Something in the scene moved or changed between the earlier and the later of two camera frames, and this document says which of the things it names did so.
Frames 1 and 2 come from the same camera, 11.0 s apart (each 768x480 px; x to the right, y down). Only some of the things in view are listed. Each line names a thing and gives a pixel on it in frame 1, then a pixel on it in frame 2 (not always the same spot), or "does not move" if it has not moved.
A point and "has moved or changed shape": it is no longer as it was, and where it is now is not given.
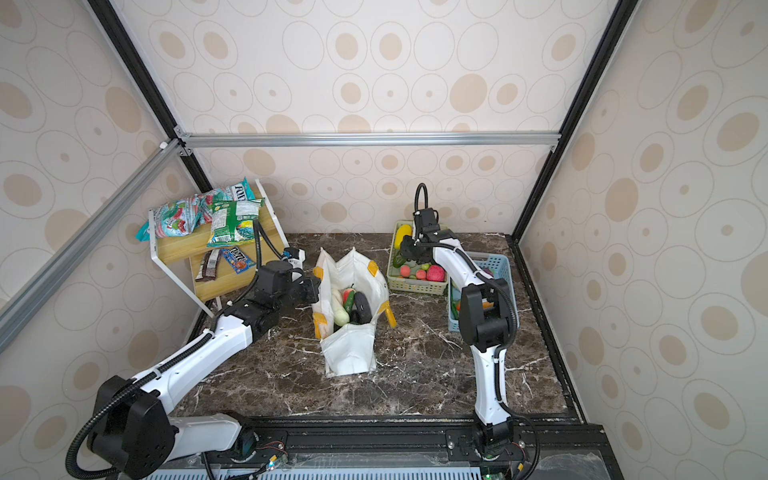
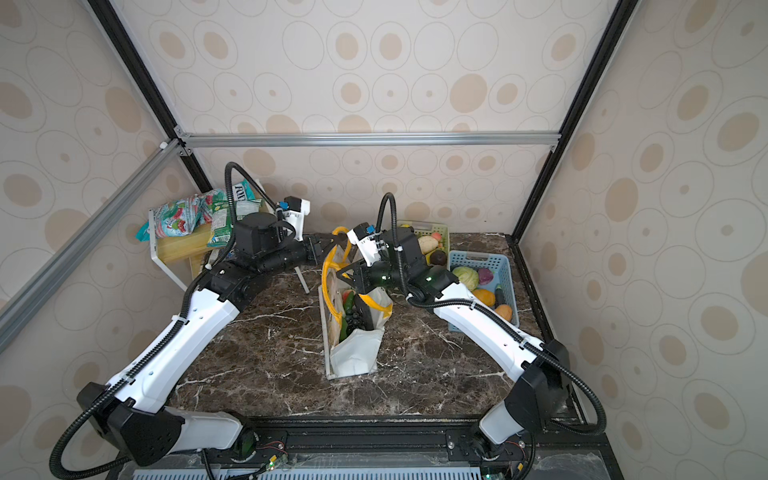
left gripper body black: (298, 293) -> (292, 253)
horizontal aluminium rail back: (369, 141) does not move
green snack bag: (233, 220) does not move
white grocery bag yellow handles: (348, 349) has moved or changed shape
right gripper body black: (412, 247) -> (380, 274)
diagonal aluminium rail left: (39, 288) does not move
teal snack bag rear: (235, 192) does not move
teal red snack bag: (178, 218) does not move
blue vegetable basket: (497, 265) does not move
